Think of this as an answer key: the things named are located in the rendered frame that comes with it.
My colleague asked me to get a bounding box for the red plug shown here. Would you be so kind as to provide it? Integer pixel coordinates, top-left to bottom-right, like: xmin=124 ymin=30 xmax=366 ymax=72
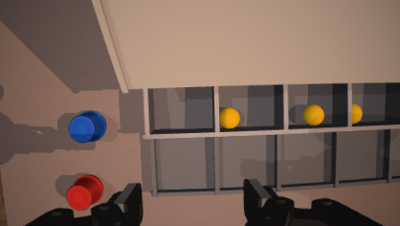
xmin=66 ymin=174 xmax=103 ymax=211

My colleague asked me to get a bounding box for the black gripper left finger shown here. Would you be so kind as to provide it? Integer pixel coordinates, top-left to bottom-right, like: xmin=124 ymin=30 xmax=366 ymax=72
xmin=25 ymin=183 xmax=143 ymax=226

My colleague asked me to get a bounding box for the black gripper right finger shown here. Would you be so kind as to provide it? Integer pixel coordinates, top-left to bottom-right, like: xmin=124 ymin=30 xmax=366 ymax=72
xmin=243 ymin=179 xmax=384 ymax=226

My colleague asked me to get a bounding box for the orange ball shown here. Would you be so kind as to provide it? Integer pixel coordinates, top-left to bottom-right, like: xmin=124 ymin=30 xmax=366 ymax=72
xmin=302 ymin=104 xmax=324 ymax=125
xmin=219 ymin=107 xmax=240 ymax=129
xmin=352 ymin=103 xmax=363 ymax=124

